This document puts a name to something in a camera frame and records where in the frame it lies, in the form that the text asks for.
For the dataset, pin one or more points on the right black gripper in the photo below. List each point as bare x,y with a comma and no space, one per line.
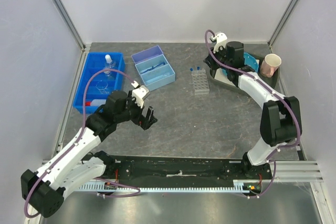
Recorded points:
210,61

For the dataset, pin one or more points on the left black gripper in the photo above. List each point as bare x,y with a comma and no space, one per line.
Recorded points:
150,117

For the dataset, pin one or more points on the glass stirring pipette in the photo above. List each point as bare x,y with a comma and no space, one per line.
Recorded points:
158,75

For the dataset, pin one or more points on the red cap wash bottle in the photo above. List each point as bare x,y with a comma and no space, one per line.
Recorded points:
95,102

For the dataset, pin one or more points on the blue safety glasses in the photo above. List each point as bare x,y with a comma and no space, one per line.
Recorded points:
153,67

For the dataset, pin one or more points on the glass funnel dish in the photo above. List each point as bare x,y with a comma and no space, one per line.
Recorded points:
103,87

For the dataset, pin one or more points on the small glass beaker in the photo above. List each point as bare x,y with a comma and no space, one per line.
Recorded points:
108,74

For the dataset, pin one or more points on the clear flask white cap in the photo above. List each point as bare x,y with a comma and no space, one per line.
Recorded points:
109,62

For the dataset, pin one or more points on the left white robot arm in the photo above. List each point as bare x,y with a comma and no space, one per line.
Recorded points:
47,188

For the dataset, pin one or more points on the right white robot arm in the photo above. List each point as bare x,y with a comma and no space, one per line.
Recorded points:
280,125

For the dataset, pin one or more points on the white paper sheet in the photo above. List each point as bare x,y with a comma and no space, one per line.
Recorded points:
220,76

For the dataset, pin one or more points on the teal dotted plate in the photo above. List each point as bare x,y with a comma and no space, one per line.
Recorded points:
242,61

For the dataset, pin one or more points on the clear test tube rack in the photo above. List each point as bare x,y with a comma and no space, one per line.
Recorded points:
200,82

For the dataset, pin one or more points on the light blue box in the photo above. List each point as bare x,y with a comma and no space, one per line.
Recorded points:
151,64
158,83

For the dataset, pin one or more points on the pink paper cup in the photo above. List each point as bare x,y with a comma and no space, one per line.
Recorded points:
270,64

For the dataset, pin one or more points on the dark grey tray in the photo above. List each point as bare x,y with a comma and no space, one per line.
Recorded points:
273,81

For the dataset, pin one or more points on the blue compartment bin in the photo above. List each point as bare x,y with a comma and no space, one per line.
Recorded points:
96,61

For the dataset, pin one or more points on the purple plastic box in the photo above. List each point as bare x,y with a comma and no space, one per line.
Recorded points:
147,54

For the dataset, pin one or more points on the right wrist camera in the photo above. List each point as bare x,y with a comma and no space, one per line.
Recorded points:
220,40

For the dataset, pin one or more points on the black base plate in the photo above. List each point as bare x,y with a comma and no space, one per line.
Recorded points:
172,172

